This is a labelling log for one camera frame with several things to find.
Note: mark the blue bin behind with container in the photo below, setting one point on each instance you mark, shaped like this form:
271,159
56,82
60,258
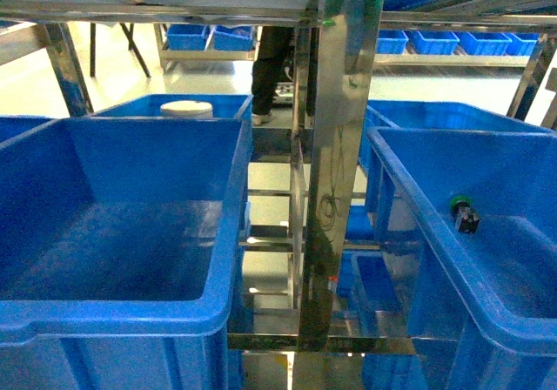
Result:
224,105

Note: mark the right blue shelf bin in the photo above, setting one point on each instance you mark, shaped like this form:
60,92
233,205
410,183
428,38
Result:
480,308

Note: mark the green mushroom push button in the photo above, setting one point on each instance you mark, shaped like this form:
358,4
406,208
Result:
466,219

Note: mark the stainless steel roller shelf rack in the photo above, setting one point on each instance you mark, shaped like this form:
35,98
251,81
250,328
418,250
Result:
337,43

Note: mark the large blue bin upper shelf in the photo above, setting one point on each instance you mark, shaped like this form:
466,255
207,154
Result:
120,253

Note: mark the person in black trousers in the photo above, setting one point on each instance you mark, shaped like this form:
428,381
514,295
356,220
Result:
274,46

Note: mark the white cylindrical container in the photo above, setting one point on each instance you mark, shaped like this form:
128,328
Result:
191,109

